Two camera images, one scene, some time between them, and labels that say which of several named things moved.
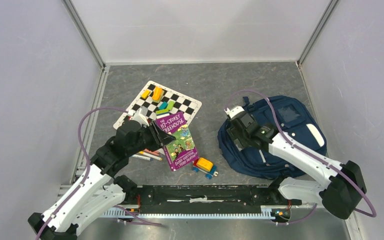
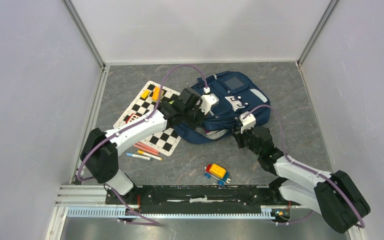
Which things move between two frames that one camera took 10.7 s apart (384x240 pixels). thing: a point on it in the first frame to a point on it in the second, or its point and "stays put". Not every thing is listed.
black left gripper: [157, 134] to [199, 121]
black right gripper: [238, 141] stays put
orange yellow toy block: [157, 93] stays put
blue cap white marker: [142, 157] stays put
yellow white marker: [151, 155] stays put
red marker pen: [153, 152] stays put
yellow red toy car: [205, 166] to [217, 172]
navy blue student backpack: [291, 118] to [236, 95]
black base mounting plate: [205, 198] stays put
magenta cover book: [181, 151] to [208, 132]
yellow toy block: [145, 93] stays put
